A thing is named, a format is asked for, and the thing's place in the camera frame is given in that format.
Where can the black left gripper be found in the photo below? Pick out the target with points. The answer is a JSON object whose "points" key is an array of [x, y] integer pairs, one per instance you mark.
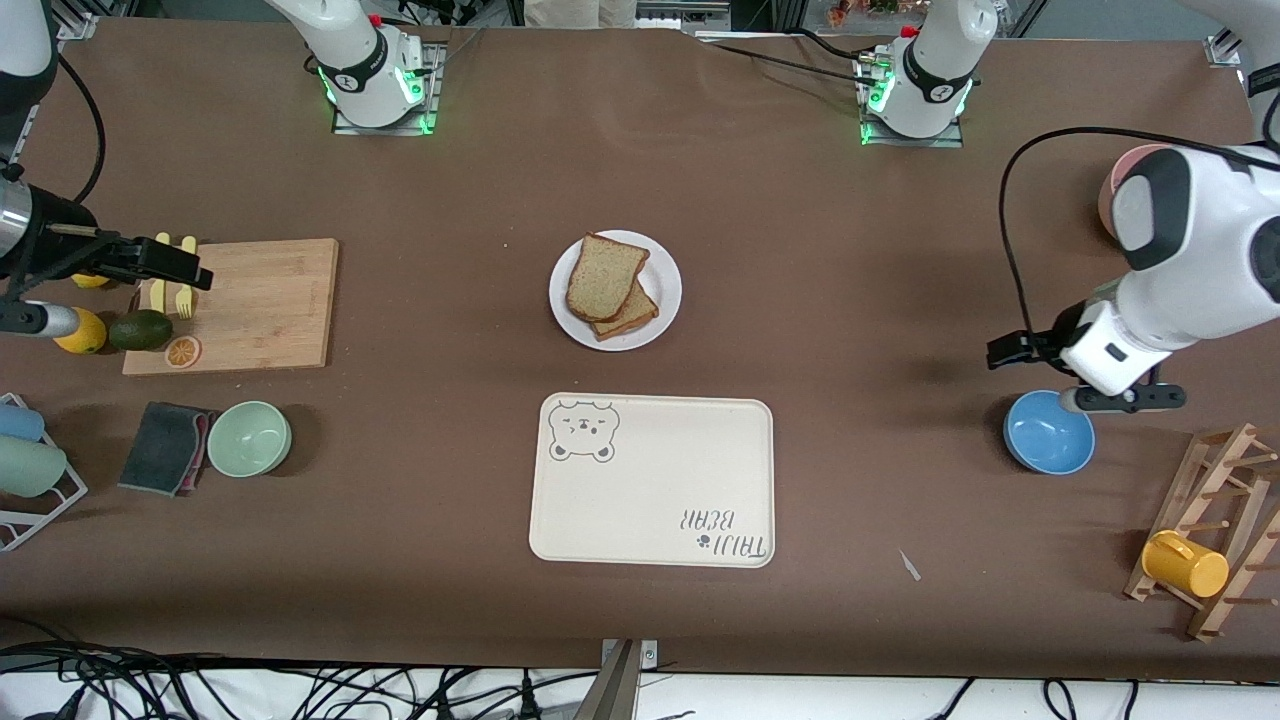
{"points": [[1046, 343]]}

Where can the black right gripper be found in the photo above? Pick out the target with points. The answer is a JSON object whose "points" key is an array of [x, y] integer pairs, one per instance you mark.
{"points": [[52, 242]]}

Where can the round white plate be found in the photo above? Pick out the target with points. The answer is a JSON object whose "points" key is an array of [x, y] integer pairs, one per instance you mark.
{"points": [[655, 262]]}

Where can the brown bread slice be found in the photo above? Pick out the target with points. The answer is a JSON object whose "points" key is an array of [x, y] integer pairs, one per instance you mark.
{"points": [[640, 312], [600, 275]]}

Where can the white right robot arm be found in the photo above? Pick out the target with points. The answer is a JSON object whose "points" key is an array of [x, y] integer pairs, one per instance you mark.
{"points": [[360, 70]]}

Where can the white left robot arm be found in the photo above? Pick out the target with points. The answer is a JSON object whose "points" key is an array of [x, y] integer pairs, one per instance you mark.
{"points": [[1190, 230]]}

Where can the yellow plastic knife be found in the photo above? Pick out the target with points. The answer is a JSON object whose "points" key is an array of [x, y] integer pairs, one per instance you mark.
{"points": [[157, 300]]}

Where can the yellow plastic fork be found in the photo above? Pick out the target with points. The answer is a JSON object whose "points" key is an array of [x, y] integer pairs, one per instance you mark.
{"points": [[184, 305]]}

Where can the yellow lemon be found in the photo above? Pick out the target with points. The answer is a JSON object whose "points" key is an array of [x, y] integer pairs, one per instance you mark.
{"points": [[92, 281], [85, 342]]}

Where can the dark green avocado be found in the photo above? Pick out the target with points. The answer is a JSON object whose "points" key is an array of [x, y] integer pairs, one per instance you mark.
{"points": [[140, 330]]}

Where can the blue bowl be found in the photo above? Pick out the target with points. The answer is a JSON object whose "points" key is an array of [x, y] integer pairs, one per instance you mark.
{"points": [[1050, 440]]}

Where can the toy orange half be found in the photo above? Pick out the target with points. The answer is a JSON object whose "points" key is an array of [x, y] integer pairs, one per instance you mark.
{"points": [[183, 352]]}

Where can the bamboo cutting board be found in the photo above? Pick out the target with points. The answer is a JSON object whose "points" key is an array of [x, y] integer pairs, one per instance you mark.
{"points": [[280, 300]]}

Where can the pink bowl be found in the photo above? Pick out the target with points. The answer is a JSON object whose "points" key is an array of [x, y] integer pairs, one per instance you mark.
{"points": [[1104, 205]]}

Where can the folded grey cloth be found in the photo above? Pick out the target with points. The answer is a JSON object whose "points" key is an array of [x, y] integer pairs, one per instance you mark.
{"points": [[160, 448]]}

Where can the pale green bowl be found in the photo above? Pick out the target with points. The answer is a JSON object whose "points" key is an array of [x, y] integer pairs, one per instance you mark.
{"points": [[248, 440]]}

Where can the light blue cup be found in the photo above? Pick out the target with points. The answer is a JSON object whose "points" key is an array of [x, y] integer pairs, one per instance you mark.
{"points": [[20, 422]]}

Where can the pale green cup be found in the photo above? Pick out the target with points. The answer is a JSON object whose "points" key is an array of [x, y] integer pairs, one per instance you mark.
{"points": [[30, 467]]}

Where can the small white tape scrap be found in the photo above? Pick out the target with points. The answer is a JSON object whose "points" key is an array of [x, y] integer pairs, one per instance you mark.
{"points": [[909, 565]]}

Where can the yellow mug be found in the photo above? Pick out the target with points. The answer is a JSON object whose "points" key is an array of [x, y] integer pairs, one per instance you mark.
{"points": [[1190, 568]]}

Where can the wooden cup drying rack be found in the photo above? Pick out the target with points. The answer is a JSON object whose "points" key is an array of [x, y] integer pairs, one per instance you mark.
{"points": [[1218, 612]]}

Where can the cream bear print tray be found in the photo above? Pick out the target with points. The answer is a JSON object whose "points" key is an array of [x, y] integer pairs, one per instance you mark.
{"points": [[650, 480]]}

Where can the person in beige clothing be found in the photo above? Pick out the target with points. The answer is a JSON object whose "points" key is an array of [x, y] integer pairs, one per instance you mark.
{"points": [[580, 12]]}

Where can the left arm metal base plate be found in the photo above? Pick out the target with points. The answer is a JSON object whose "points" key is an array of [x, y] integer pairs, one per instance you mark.
{"points": [[915, 142]]}

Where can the aluminium frame bar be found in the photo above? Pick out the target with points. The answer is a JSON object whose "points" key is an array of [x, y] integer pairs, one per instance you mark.
{"points": [[80, 22], [1220, 50]]}

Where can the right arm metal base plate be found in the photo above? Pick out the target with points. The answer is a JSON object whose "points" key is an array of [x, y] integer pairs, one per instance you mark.
{"points": [[385, 130]]}

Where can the grey metal camera post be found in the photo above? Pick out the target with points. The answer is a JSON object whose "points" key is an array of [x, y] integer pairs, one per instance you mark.
{"points": [[620, 695]]}

